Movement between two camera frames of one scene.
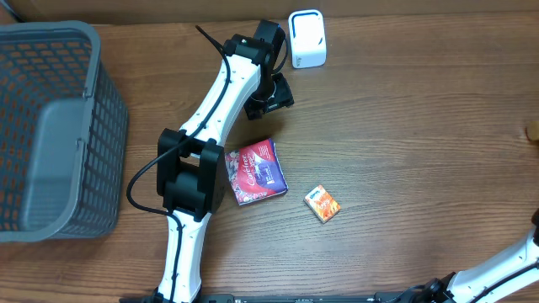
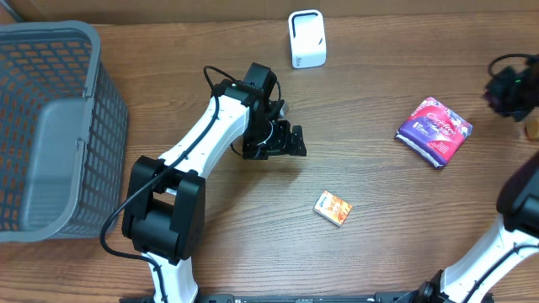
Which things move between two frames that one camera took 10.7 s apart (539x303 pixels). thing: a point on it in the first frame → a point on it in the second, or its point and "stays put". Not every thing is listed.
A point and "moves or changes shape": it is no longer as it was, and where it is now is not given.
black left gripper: [284, 98] → [284, 144]
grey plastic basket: [63, 133] stays put
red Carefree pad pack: [255, 172] → [434, 131]
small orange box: [321, 204] moves or changes shape
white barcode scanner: [308, 40] stays put
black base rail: [386, 297] stays put
